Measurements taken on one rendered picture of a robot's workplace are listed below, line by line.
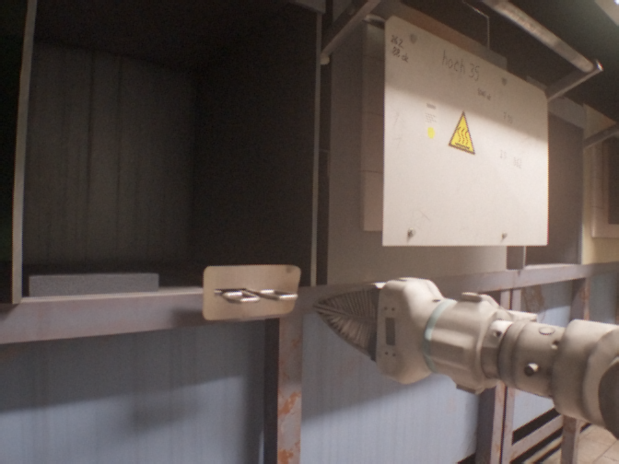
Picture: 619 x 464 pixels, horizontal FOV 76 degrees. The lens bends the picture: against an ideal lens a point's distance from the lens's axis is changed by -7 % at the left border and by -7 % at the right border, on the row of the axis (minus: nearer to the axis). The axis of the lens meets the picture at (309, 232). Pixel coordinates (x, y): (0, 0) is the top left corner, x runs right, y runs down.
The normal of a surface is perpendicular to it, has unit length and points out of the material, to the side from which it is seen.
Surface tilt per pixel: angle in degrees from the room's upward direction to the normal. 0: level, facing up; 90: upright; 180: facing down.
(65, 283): 90
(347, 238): 90
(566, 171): 90
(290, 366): 90
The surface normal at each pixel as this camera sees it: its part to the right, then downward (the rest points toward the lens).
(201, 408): 0.58, 0.01
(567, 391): -0.79, 0.18
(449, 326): -0.61, -0.62
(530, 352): -0.72, -0.40
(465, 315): -0.38, -0.87
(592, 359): 0.35, 0.02
